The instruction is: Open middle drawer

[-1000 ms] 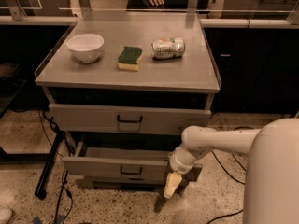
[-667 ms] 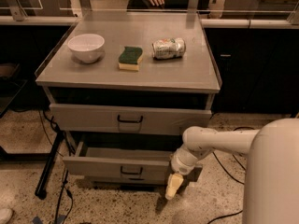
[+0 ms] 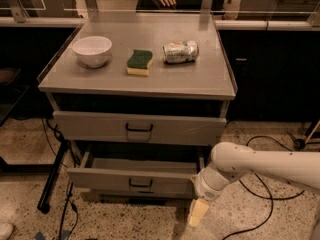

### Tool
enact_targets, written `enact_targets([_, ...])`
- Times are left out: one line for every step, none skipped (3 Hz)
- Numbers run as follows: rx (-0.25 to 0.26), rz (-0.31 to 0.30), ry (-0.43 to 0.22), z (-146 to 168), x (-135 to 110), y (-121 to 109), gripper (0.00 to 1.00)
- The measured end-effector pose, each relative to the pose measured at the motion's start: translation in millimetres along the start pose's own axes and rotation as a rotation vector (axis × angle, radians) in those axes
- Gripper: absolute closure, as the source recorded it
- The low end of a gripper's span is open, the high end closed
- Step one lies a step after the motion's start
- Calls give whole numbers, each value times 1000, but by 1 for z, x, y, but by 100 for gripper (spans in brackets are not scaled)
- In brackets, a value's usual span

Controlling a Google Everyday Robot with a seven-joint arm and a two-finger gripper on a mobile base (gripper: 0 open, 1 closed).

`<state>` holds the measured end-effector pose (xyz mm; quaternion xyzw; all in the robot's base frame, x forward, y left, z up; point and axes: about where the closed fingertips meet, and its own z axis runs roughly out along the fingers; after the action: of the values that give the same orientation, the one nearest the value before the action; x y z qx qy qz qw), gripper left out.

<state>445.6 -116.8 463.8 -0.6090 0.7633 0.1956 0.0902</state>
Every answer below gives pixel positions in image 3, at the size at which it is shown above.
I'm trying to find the grey drawer cabinet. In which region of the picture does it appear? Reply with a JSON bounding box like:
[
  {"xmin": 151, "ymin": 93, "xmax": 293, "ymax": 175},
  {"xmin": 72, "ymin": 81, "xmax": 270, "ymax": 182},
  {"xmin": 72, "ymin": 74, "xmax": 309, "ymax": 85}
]
[{"xmin": 39, "ymin": 12, "xmax": 236, "ymax": 199}]

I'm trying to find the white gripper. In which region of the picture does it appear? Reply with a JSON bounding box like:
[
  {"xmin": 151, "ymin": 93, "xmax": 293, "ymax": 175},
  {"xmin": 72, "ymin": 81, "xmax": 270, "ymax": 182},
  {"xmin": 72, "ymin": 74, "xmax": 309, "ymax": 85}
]
[{"xmin": 187, "ymin": 163, "xmax": 230, "ymax": 227}]

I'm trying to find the white shoe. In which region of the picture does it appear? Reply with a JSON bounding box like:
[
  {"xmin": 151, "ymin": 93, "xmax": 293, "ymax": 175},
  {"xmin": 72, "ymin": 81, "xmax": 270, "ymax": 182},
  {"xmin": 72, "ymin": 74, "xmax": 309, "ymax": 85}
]
[{"xmin": 0, "ymin": 223, "xmax": 14, "ymax": 240}]

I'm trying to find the white ceramic bowl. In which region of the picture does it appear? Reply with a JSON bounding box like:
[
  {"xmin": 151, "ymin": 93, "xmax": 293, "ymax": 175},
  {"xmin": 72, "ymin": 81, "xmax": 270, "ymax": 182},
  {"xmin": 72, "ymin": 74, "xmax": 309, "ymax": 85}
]
[{"xmin": 72, "ymin": 36, "xmax": 112, "ymax": 68}]

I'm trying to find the white counter rail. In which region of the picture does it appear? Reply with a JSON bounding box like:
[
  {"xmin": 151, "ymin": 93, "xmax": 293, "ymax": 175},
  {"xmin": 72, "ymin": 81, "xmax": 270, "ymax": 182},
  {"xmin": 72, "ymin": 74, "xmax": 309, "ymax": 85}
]
[{"xmin": 0, "ymin": 17, "xmax": 320, "ymax": 32}]

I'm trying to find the grey drawer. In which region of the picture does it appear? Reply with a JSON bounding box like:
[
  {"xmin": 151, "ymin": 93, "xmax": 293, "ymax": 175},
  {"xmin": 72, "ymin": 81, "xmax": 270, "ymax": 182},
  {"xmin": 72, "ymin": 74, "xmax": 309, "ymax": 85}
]
[
  {"xmin": 53, "ymin": 111, "xmax": 226, "ymax": 146},
  {"xmin": 67, "ymin": 152, "xmax": 198, "ymax": 199}
]

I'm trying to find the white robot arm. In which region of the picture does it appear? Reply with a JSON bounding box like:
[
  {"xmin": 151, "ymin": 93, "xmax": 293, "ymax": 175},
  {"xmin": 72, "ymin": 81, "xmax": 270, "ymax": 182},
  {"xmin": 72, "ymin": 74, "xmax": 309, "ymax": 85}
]
[{"xmin": 188, "ymin": 142, "xmax": 320, "ymax": 227}]

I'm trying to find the black floor cable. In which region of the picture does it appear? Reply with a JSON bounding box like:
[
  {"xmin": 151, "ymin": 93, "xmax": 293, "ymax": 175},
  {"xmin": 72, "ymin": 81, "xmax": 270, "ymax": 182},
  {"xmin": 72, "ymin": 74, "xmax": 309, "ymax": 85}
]
[{"xmin": 221, "ymin": 135, "xmax": 306, "ymax": 240}]

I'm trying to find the black cable on left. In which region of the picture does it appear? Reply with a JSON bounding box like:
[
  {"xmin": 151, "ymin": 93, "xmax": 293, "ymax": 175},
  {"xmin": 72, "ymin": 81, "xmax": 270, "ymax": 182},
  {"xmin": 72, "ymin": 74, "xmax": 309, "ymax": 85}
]
[{"xmin": 41, "ymin": 117, "xmax": 80, "ymax": 240}]

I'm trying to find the grey top drawer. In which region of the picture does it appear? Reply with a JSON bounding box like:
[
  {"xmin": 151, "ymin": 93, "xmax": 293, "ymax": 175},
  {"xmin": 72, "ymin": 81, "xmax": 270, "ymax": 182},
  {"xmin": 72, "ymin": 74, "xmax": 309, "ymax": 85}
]
[{"xmin": 53, "ymin": 111, "xmax": 226, "ymax": 146}]

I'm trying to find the black tripod leg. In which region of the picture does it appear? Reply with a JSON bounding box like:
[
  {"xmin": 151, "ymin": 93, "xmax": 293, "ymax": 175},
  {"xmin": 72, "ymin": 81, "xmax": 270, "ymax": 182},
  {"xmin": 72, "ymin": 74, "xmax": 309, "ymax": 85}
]
[{"xmin": 37, "ymin": 140, "xmax": 67, "ymax": 214}]

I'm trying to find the black wheeled cart base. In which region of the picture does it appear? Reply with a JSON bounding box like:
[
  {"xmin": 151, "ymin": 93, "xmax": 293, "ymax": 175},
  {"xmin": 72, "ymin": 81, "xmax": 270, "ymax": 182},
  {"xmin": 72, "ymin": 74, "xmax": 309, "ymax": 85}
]
[{"xmin": 294, "ymin": 119, "xmax": 320, "ymax": 150}]

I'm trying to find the crushed silver soda can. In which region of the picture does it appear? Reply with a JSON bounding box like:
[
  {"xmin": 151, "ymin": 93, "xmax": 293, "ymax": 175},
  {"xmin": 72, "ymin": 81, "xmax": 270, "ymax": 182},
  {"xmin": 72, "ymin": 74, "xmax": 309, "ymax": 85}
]
[{"xmin": 163, "ymin": 40, "xmax": 199, "ymax": 64}]

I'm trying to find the green and yellow sponge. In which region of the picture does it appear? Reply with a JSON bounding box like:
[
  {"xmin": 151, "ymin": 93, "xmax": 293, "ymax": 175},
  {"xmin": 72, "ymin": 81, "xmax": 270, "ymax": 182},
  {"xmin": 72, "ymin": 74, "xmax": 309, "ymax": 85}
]
[{"xmin": 127, "ymin": 49, "xmax": 153, "ymax": 76}]

